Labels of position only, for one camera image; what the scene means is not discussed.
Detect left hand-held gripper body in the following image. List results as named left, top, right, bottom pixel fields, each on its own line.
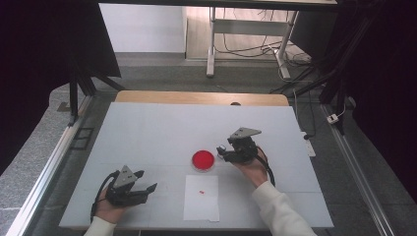
left=104, top=164, right=150, bottom=207

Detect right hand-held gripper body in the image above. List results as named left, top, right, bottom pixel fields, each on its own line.
left=228, top=127, right=263, bottom=164

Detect red round ink dish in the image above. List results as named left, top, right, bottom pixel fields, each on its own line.
left=191, top=149, right=216, bottom=173

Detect person's left hand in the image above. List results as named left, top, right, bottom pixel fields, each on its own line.
left=94, top=191, right=128, bottom=225

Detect person's right hand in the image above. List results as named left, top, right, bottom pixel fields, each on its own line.
left=231, top=148, right=269, bottom=190

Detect white table cover board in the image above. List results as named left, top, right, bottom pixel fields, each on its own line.
left=58, top=101, right=334, bottom=229

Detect white paper sheet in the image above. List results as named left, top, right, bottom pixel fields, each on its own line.
left=182, top=174, right=220, bottom=223

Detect wooden table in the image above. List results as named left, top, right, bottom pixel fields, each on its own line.
left=114, top=89, right=290, bottom=107

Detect black metal stand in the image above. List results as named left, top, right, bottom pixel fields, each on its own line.
left=67, top=65, right=126, bottom=127

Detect black curtain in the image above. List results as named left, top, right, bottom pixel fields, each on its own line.
left=0, top=0, right=122, bottom=175
left=288, top=0, right=417, bottom=205

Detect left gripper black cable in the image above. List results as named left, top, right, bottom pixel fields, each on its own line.
left=89, top=169, right=122, bottom=224

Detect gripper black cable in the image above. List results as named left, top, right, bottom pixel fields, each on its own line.
left=255, top=146, right=276, bottom=187
left=89, top=169, right=122, bottom=224

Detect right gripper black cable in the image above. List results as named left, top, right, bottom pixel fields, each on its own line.
left=255, top=146, right=276, bottom=187

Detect aluminium floor rail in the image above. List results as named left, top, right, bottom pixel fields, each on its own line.
left=6, top=94, right=94, bottom=236
left=320, top=103, right=396, bottom=236

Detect tangle of black floor cables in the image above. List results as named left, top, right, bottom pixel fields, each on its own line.
left=214, top=8, right=313, bottom=67

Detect white metal desk frame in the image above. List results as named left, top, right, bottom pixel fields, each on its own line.
left=206, top=6, right=300, bottom=81

